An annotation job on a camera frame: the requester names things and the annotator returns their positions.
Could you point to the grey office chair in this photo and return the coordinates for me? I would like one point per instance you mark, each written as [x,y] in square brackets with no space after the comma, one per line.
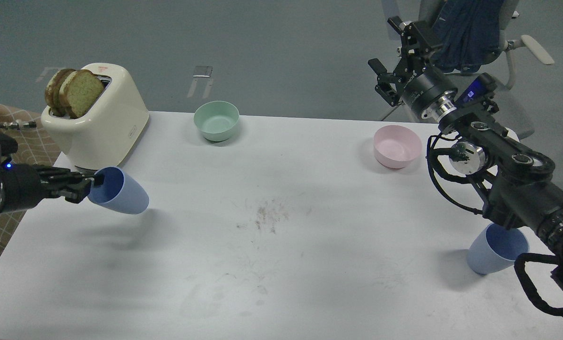
[512,113]

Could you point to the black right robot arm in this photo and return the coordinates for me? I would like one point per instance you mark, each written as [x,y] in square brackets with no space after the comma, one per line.
[472,161]

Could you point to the mint green bowl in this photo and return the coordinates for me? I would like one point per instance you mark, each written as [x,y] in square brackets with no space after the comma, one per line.
[217,121]

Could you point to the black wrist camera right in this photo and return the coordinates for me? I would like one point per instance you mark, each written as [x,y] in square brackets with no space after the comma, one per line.
[479,96]

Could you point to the front toast slice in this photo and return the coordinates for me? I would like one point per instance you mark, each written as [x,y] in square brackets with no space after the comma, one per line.
[78,92]

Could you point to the light blue cup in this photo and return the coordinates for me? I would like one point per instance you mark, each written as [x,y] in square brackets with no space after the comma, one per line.
[115,190]
[495,249]

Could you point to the blue denim jacket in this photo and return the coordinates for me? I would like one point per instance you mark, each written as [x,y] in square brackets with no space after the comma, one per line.
[469,32]

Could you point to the cream white toaster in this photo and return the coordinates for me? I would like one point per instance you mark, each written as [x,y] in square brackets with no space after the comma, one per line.
[106,134]

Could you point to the pink bowl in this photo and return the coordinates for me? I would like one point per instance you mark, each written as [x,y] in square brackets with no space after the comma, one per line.
[396,147]

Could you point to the beige checkered cloth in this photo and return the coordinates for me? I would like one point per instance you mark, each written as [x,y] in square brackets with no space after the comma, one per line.
[35,146]

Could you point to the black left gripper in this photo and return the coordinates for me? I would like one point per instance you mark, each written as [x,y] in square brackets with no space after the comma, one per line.
[26,185]

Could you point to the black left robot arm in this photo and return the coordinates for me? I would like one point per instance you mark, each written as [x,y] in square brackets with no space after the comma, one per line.
[9,146]

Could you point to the rear toast slice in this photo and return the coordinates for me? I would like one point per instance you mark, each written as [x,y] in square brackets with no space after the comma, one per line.
[52,90]

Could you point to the toast slice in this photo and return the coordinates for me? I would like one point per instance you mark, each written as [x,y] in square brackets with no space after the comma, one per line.
[52,90]
[78,92]

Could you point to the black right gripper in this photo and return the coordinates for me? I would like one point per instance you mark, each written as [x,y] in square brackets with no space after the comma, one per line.
[417,85]

